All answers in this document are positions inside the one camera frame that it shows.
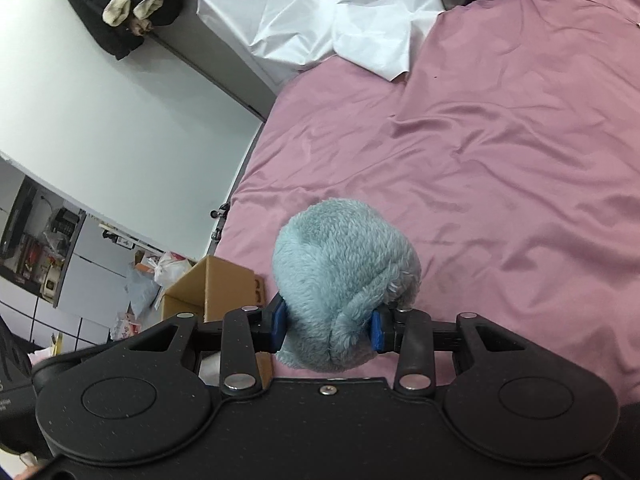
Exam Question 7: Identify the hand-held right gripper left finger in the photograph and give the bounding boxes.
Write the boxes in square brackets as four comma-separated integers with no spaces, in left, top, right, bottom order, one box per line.
[114,300,289,394]

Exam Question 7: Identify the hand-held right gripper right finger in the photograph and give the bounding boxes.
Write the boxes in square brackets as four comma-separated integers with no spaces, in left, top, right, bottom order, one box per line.
[369,307,532,394]

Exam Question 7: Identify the fluffy blue-grey plush toy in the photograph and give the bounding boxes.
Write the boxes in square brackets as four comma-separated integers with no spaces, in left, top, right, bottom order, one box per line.
[273,198,424,373]

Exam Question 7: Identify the brown cardboard box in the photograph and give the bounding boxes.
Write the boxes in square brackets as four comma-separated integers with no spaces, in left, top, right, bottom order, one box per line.
[162,255,267,327]

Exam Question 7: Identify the white plastic bag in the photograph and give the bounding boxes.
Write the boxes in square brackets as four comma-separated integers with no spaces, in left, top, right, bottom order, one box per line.
[153,252,195,287]

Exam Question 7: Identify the red and white packet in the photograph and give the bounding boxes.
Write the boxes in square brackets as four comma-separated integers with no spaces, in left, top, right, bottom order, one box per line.
[110,312,144,344]

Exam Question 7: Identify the white cabinet with shelf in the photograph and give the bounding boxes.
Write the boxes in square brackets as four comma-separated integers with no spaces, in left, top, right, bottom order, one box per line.
[0,157,168,358]

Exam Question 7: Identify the grey plastic bag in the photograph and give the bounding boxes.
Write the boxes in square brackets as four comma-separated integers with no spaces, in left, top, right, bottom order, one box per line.
[124,264,162,319]

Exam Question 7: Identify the orange cardboard carton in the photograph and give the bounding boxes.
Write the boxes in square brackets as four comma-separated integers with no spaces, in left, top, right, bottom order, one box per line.
[133,251,162,274]

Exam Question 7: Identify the pink bed sheet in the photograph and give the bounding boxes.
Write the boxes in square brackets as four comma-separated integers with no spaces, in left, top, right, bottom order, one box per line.
[212,0,640,407]

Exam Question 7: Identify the grey door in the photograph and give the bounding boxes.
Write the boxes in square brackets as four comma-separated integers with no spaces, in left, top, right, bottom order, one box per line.
[150,20,281,123]

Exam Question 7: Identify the white crumpled cover sheet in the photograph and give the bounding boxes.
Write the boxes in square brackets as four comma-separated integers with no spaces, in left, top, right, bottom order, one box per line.
[197,0,452,82]

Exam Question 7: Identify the hanging dark clothes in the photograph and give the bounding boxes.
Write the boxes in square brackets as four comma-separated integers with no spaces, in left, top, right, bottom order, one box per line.
[54,0,184,61]

